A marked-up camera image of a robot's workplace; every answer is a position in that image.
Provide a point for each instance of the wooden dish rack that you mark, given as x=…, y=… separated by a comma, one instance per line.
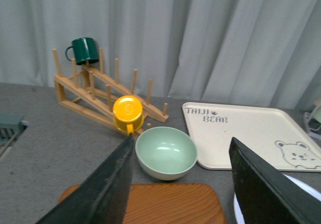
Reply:
x=92, y=93

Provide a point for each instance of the green plastic cup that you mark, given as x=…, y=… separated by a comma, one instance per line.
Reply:
x=317, y=115

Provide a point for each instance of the light green bowl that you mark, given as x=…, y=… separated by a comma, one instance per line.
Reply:
x=165, y=153

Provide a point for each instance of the white round plate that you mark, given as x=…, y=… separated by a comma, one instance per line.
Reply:
x=313, y=192

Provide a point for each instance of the beige bear serving tray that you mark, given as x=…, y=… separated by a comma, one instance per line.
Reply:
x=270, y=133

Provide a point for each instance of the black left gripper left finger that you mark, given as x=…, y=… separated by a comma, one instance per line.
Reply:
x=103, y=196

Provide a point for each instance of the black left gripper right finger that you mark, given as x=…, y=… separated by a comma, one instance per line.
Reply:
x=264, y=194

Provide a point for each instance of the wooden cutting board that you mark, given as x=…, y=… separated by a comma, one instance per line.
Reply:
x=173, y=203

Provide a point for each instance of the grey curtain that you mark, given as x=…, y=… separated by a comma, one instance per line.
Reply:
x=249, y=52

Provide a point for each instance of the white wire cup rack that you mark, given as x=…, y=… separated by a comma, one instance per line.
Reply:
x=312, y=127

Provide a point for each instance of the dark green enamel mug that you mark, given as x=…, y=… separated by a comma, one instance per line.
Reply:
x=84, y=50

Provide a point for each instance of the grey green plastic basket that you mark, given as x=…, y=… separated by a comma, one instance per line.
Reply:
x=12, y=126

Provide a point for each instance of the yellow mug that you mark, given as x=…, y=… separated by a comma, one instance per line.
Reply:
x=128, y=114

